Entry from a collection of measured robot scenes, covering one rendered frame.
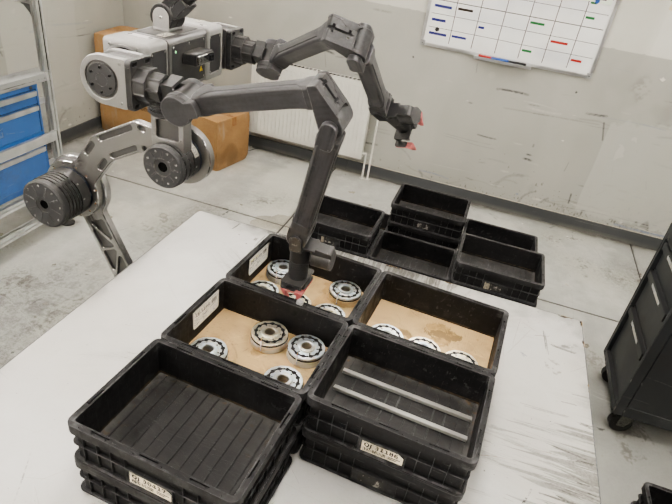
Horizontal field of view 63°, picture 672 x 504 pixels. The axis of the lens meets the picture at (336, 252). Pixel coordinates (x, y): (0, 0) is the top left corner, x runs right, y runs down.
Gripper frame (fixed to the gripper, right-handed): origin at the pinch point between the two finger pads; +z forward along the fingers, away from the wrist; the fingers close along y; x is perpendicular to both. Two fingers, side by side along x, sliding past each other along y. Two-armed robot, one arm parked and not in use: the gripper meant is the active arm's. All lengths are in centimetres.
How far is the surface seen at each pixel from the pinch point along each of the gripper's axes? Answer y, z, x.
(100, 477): -68, 7, 14
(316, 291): 12.5, 4.2, -2.3
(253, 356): -23.2, 4.0, 1.4
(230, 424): -45.5, 4.1, -4.4
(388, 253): 121, 50, -4
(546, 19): 296, -54, -45
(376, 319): 8.9, 4.2, -23.7
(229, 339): -20.4, 4.0, 10.3
